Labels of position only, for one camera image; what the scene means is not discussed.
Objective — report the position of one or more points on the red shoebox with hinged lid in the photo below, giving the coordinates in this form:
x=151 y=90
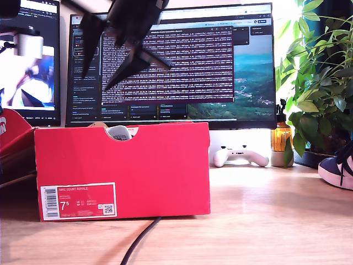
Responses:
x=138 y=171

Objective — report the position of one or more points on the dark teal curtain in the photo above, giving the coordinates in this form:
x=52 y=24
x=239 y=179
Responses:
x=337 y=7

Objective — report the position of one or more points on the blue suede shoe white stripes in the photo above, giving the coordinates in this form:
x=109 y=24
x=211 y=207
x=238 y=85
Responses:
x=331 y=168
x=118 y=132

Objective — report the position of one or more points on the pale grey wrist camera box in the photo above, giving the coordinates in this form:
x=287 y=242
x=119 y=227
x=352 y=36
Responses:
x=29 y=45

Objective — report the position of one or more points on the large black computer monitor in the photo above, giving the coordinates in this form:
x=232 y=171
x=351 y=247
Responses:
x=248 y=82

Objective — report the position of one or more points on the amber bottle with white base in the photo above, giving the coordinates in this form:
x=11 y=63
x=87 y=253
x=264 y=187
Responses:
x=280 y=135

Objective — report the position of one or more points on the tan cardboard shoe insert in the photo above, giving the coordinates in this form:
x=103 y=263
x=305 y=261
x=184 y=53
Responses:
x=96 y=124

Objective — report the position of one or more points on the white game controller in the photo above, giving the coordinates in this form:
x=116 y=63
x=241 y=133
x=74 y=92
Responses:
x=242 y=156

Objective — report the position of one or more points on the green leafy potted plant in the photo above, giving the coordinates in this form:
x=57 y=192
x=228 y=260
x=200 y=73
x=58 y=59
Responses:
x=317 y=121

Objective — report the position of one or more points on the small black computer monitor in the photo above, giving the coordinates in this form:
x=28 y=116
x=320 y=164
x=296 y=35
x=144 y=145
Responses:
x=36 y=82

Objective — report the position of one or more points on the black rectangular planter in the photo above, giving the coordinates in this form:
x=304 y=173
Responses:
x=311 y=160

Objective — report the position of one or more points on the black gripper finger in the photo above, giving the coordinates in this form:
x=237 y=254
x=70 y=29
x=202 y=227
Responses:
x=89 y=41
x=135 y=63

